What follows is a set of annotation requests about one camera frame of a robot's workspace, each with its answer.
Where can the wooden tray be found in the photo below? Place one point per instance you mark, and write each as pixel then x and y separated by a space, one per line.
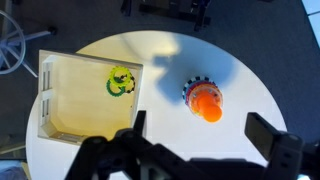
pixel 80 100

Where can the grey metal stool base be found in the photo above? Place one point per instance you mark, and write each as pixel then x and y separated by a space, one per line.
pixel 33 35

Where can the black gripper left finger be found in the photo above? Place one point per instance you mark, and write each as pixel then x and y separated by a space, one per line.
pixel 140 121

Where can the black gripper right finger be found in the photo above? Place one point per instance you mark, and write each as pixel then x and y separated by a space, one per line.
pixel 263 135

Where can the black metal stand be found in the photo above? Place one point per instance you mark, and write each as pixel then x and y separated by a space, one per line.
pixel 166 10

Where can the orange stacking stand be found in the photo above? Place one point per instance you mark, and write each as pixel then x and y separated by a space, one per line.
pixel 210 107

